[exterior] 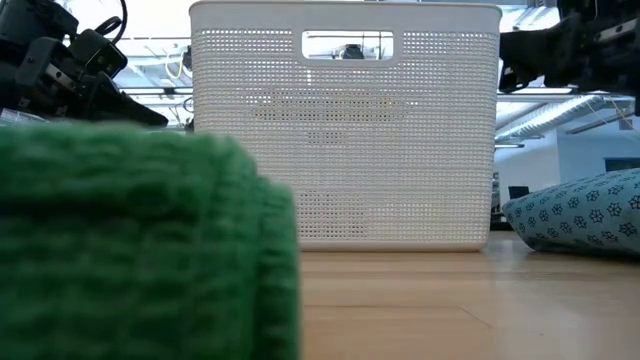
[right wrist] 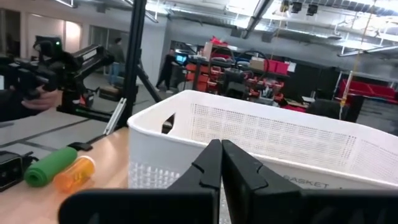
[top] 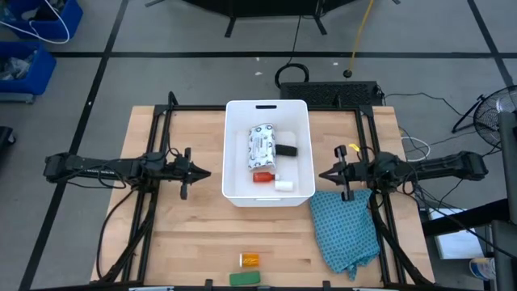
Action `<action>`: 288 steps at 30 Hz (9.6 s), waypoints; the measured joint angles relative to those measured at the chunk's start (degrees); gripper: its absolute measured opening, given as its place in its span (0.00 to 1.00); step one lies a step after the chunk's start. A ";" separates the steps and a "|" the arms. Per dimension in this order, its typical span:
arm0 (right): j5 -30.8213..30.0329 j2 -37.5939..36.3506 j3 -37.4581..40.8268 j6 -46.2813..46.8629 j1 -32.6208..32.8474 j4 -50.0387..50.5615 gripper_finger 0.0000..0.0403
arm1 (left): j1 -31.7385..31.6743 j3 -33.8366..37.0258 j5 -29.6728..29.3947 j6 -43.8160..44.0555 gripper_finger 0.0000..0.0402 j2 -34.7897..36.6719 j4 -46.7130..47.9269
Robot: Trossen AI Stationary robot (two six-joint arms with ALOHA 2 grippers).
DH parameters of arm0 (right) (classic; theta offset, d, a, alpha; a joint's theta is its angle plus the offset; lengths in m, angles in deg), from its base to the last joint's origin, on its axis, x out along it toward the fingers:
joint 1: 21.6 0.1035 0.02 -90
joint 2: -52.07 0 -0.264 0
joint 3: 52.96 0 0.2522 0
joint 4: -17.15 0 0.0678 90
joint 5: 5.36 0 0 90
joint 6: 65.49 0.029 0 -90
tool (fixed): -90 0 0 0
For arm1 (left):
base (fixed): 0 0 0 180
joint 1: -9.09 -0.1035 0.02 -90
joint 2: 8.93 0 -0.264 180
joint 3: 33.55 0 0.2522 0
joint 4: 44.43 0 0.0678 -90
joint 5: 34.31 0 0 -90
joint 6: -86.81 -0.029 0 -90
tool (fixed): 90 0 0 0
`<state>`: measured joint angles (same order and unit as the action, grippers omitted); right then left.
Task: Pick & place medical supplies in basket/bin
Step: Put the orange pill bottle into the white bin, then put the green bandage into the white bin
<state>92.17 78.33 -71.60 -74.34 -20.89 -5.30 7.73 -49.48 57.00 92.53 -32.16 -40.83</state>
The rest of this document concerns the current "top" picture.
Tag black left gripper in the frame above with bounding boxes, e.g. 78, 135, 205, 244
171, 147, 212, 200

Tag green rectangular block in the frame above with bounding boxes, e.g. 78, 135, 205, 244
229, 270, 262, 287

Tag orange pill bottle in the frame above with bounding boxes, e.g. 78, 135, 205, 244
238, 252, 260, 268

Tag white box on floor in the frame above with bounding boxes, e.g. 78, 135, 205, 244
427, 208, 485, 259

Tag black metal table frame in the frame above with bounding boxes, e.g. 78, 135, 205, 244
96, 91, 435, 291

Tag red liquid bottle white cap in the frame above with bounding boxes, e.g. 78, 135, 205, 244
252, 171, 280, 184

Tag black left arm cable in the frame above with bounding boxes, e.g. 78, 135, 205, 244
95, 188, 137, 280

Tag white looped cable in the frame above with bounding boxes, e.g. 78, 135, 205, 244
0, 0, 71, 44

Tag black coiled cable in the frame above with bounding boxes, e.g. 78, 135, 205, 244
274, 15, 310, 90

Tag black standing fan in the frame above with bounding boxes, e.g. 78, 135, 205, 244
451, 84, 517, 147

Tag white perforated plastic basket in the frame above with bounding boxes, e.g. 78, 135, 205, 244
221, 99, 317, 208

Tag black stand legs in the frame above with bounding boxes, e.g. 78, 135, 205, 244
145, 0, 401, 38

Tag small black box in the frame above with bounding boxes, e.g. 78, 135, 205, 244
275, 143, 298, 158

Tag grey upright post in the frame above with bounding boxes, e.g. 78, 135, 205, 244
497, 111, 517, 226

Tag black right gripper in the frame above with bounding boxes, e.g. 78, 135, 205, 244
318, 145, 372, 202

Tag teal patterned cloth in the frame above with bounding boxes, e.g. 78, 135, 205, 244
309, 188, 381, 282

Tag white printed bandage pack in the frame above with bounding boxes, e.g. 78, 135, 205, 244
246, 123, 278, 171

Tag blue storage bin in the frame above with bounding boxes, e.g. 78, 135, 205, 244
0, 41, 57, 97
6, 0, 85, 41

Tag black perforated box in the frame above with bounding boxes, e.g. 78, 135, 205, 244
280, 80, 384, 108

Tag white cable beside table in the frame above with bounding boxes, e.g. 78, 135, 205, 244
399, 135, 431, 162

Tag yellow cable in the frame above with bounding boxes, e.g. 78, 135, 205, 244
343, 0, 375, 78

